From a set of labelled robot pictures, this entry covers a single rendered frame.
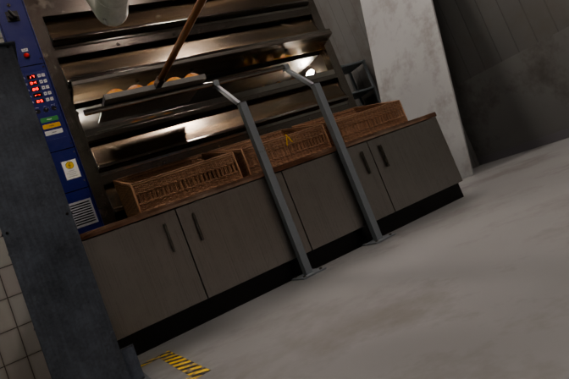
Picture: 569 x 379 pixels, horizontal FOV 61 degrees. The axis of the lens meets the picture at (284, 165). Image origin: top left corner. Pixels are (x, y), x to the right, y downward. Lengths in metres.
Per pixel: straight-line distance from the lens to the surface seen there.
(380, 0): 5.78
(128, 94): 2.55
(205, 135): 2.99
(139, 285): 2.27
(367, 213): 2.69
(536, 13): 5.01
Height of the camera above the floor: 0.37
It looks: 5 degrees up
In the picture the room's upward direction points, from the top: 22 degrees counter-clockwise
